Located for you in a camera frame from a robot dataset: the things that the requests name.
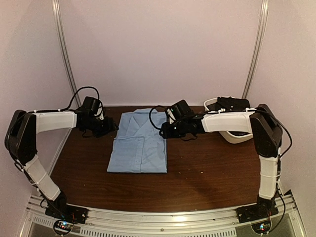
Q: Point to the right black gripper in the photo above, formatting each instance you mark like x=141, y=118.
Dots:
x=167, y=132

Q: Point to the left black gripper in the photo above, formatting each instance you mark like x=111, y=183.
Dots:
x=109, y=128

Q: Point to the white plastic basket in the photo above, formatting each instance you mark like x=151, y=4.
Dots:
x=231, y=137

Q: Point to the light blue long sleeve shirt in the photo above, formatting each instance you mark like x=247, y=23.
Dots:
x=138, y=147

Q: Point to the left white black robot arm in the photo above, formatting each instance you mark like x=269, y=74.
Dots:
x=21, y=137

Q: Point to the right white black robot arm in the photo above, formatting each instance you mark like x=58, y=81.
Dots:
x=258, y=122

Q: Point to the black folded shirt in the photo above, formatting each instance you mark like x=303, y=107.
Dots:
x=231, y=104

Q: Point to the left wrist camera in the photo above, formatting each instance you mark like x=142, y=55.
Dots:
x=99, y=115

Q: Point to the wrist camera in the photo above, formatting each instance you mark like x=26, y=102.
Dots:
x=170, y=116
x=99, y=115

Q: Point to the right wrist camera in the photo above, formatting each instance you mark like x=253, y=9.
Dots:
x=170, y=116

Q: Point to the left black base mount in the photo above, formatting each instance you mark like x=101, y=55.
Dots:
x=70, y=213

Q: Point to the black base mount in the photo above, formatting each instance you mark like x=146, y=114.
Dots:
x=255, y=212
x=70, y=213

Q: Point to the front aluminium rail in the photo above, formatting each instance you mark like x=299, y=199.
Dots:
x=222, y=222

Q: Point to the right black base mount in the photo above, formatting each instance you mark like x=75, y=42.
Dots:
x=255, y=212

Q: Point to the left aluminium frame post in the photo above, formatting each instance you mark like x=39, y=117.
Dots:
x=64, y=51

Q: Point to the aluminium frame post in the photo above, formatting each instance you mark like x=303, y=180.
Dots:
x=261, y=29
x=64, y=51

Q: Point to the right aluminium frame post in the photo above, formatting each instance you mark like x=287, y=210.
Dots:
x=261, y=29

